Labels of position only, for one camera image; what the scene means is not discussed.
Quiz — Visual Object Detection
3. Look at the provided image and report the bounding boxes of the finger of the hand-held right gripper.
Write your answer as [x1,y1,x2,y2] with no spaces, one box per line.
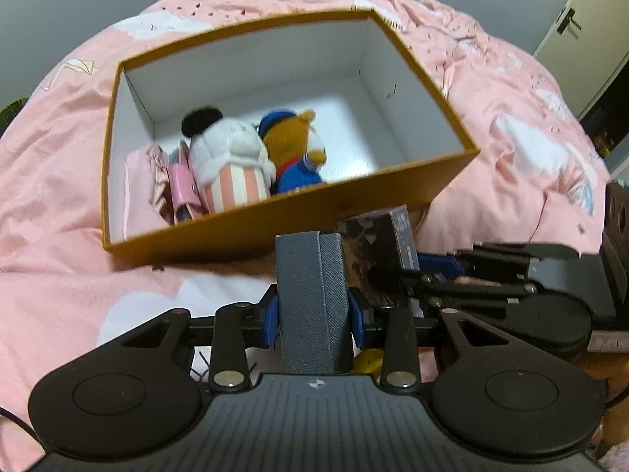
[400,277,537,319]
[417,242,581,279]

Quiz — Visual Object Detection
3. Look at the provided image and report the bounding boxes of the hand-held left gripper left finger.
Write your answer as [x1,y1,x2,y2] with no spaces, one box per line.
[122,286,281,390]

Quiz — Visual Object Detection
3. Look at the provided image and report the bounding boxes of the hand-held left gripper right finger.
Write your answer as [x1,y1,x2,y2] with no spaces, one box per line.
[347,289,512,390]

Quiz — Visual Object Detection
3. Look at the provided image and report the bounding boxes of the grey textured box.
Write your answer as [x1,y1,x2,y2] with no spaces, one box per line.
[274,230,355,375]

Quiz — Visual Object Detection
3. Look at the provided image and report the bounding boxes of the dark patterned box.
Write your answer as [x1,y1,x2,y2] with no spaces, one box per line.
[334,205,426,316]

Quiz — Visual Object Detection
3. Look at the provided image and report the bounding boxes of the orange cardboard box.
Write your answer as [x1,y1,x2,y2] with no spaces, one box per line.
[101,6,481,264]

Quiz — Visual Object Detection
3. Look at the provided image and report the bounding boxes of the pink mini backpack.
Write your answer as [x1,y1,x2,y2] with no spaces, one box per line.
[125,140,205,228]

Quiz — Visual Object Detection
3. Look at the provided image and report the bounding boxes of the white plush with black pompom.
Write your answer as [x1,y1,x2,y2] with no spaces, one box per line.
[181,105,277,214]

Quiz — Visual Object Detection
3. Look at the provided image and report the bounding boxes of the brown bear plush blue hat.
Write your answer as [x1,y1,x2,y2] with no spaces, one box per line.
[258,108,329,195]

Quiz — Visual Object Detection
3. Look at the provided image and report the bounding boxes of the yellow rounded case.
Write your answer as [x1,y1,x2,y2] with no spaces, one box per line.
[355,348,387,380]

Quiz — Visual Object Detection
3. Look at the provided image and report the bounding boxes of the dark cabinet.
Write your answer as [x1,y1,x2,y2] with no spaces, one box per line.
[580,79,629,184]

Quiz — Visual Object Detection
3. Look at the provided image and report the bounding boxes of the pink cloud print blanket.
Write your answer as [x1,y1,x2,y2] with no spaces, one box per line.
[0,0,615,472]

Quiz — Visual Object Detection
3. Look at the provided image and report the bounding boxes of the cream door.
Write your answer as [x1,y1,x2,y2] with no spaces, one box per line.
[533,0,629,120]

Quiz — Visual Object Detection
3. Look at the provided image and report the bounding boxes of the green plant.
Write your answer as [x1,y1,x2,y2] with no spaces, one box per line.
[0,98,26,135]

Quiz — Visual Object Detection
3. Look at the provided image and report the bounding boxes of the black cable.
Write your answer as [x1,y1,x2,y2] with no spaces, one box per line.
[0,406,36,449]

